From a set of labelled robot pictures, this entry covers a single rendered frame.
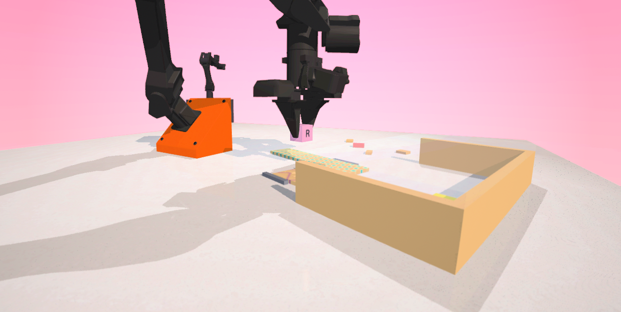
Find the orange flat strip with pink zigzag lines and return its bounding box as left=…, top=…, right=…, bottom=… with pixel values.
left=273, top=169, right=295, bottom=186

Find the orange strip with teal polka dots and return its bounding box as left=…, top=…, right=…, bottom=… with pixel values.
left=270, top=148, right=299, bottom=161

